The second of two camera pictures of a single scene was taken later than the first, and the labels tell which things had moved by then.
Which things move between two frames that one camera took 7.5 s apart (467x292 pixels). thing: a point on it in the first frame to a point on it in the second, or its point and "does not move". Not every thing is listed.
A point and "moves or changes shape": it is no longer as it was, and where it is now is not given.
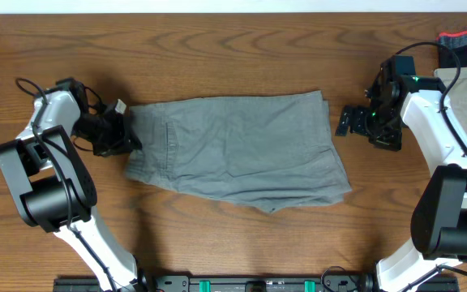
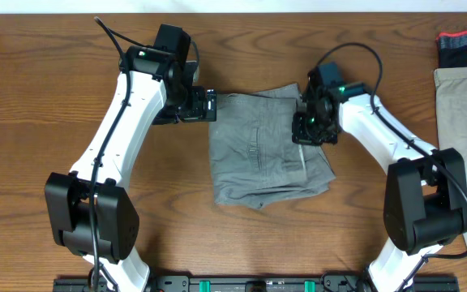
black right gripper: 391,141 to 300,134
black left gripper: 124,134 to 199,113
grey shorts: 270,150 moves or changes shape
